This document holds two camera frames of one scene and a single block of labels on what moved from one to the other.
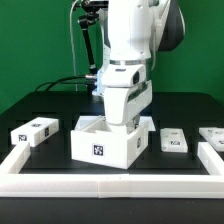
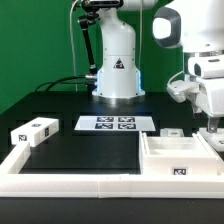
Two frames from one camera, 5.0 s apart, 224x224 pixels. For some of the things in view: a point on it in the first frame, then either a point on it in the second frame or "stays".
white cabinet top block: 34,132 stays
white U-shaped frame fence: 113,186 stays
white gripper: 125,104 -> 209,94
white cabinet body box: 95,139 -> 176,156
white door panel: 214,136 stays
